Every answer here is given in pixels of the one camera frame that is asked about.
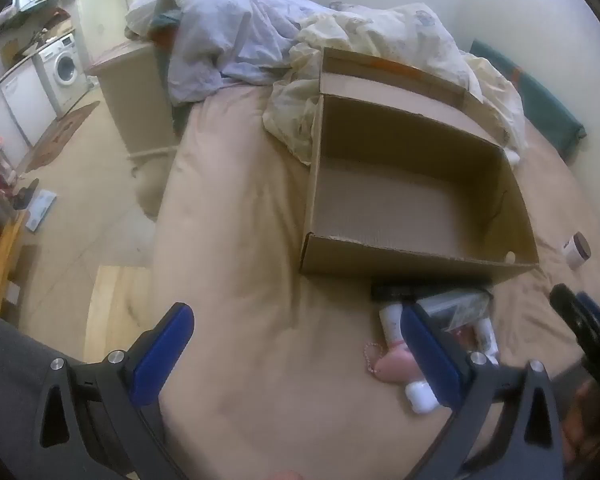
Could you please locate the white-lidded jar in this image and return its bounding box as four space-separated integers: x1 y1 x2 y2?
378 304 411 348

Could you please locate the small white pill bottle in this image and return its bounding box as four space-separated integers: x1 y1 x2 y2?
404 380 440 415

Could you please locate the brown floor mat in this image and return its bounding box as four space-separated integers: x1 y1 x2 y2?
25 100 102 173

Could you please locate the white washing machine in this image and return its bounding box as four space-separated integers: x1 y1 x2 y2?
34 32 90 116

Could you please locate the green pillow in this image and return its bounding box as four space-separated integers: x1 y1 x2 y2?
467 39 588 163

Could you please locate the white cabinet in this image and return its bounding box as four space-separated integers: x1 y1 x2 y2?
0 55 56 171

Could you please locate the light blue duvet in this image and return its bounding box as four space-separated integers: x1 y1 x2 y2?
125 0 341 106

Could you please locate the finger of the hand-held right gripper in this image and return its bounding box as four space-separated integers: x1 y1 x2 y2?
550 284 600 392
577 291 600 346

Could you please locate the cardboard box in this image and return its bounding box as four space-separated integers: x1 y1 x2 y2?
300 46 541 283

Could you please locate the beige nightstand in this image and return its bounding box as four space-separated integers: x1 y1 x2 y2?
89 40 181 161

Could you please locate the white earbuds case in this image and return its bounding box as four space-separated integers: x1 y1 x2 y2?
472 320 501 367

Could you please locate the light wooden board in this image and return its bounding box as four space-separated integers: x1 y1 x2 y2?
82 265 156 366

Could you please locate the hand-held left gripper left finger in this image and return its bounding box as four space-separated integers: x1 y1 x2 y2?
35 302 196 480

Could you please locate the yellow wooden frame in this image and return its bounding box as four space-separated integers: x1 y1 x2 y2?
0 192 28 316

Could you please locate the white flat floor box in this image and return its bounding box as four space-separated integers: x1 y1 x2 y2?
25 190 58 233

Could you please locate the white packaged box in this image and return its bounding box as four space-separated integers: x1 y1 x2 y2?
415 290 493 333

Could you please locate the pink heart keychain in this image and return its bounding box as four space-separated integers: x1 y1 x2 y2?
364 340 426 386

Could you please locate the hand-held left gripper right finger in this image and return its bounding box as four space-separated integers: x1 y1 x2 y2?
400 302 566 480

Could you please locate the black flat bar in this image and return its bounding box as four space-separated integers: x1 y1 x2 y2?
371 284 421 303

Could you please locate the small brown-lidded jar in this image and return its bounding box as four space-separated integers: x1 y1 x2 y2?
561 232 592 271

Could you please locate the cream duvet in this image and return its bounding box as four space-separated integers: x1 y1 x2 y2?
262 2 526 166

